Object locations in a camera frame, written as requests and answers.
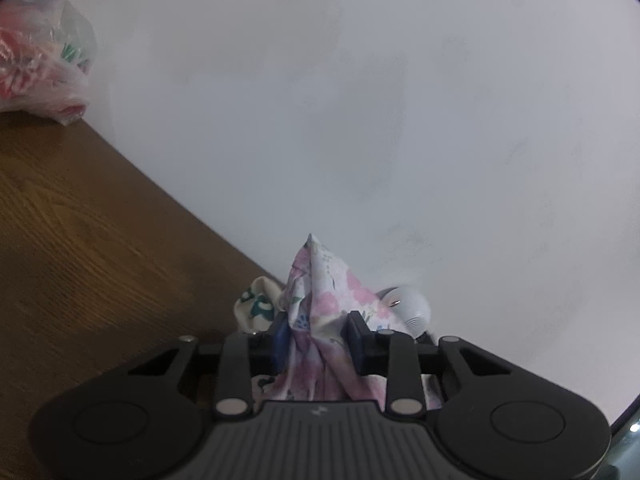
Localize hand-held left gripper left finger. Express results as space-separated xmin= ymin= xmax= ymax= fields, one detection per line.
xmin=127 ymin=320 xmax=293 ymax=418

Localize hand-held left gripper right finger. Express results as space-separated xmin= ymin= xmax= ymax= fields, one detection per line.
xmin=347 ymin=310 xmax=513 ymax=416

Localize pink floral white garment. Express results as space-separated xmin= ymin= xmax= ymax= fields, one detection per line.
xmin=252 ymin=233 xmax=443 ymax=411

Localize rolled green floral cloth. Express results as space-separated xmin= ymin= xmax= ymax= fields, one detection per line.
xmin=234 ymin=276 xmax=286 ymax=336

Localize white round device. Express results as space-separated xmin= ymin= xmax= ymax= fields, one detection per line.
xmin=376 ymin=285 xmax=432 ymax=340

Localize plastic bag with red contents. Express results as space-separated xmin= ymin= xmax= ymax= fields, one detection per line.
xmin=0 ymin=0 xmax=100 ymax=127

